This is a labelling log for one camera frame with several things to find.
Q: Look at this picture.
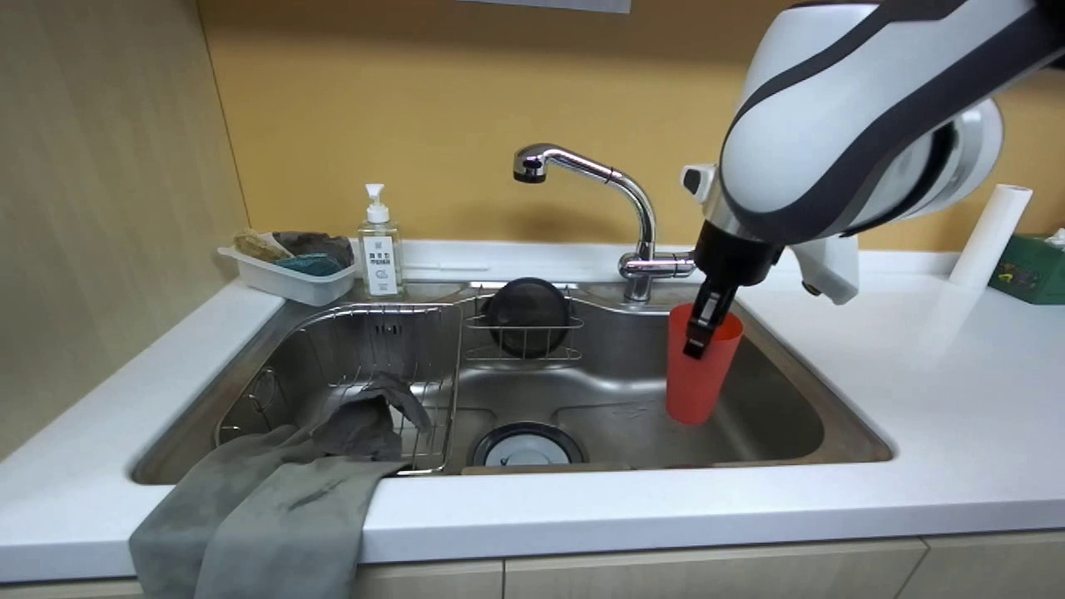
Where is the white sponge tray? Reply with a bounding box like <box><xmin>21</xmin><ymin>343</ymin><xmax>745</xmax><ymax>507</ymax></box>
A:
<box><xmin>221</xmin><ymin>246</ymin><xmax>356</xmax><ymax>307</ymax></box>

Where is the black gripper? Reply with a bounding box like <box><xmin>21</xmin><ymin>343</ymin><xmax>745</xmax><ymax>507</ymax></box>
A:
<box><xmin>684</xmin><ymin>224</ymin><xmax>781</xmax><ymax>360</ymax></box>

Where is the soap pump bottle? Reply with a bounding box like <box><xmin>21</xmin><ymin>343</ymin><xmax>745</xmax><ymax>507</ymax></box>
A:
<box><xmin>359</xmin><ymin>184</ymin><xmax>400</xmax><ymax>295</ymax></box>

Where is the chrome faucet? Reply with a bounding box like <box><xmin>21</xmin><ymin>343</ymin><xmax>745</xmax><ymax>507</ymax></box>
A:
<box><xmin>511</xmin><ymin>142</ymin><xmax>694</xmax><ymax>302</ymax></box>

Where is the sink drain strainer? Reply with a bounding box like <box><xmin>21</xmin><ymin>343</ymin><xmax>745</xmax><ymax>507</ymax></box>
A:
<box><xmin>476</xmin><ymin>422</ymin><xmax>582</xmax><ymax>470</ymax></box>

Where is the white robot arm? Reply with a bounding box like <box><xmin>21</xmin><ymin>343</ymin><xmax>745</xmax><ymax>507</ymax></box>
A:
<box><xmin>684</xmin><ymin>0</ymin><xmax>1065</xmax><ymax>360</ymax></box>

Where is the stainless steel sink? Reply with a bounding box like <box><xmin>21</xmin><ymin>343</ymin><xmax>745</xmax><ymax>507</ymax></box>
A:
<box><xmin>134</xmin><ymin>283</ymin><xmax>892</xmax><ymax>482</ymax></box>

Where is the red plastic cup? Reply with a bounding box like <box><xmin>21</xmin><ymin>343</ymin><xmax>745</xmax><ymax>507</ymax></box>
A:
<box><xmin>666</xmin><ymin>302</ymin><xmax>743</xmax><ymax>426</ymax></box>

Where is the dish sponge in tray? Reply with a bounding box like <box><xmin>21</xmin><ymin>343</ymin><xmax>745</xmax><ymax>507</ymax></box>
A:
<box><xmin>233</xmin><ymin>229</ymin><xmax>353</xmax><ymax>277</ymax></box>

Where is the grey cloth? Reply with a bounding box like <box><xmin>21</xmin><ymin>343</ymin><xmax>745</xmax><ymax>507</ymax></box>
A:
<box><xmin>129</xmin><ymin>399</ymin><xmax>402</xmax><ymax>599</ymax></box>

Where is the black round sink stopper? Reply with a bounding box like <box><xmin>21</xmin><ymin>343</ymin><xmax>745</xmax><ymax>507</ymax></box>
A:
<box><xmin>484</xmin><ymin>277</ymin><xmax>569</xmax><ymax>360</ymax></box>

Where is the green sponge box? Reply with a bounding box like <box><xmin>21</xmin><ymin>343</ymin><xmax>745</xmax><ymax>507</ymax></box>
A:
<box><xmin>992</xmin><ymin>233</ymin><xmax>1065</xmax><ymax>307</ymax></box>

